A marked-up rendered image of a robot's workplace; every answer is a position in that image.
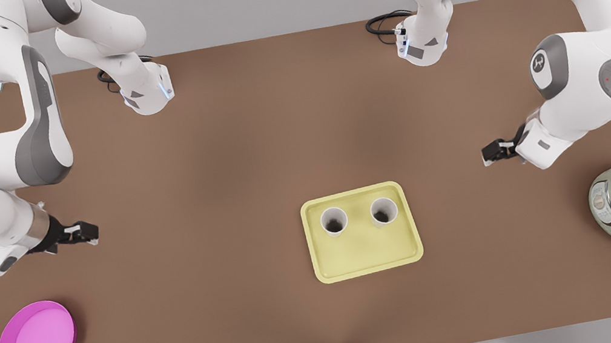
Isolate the white IKEA cup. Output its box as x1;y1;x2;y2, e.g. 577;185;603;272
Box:
319;205;351;239
368;195;401;230

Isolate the yellow rectangular tray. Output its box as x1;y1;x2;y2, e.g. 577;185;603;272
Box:
298;177;428;287

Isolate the black cable loop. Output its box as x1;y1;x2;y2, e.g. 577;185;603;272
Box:
94;53;160;97
364;8;417;39

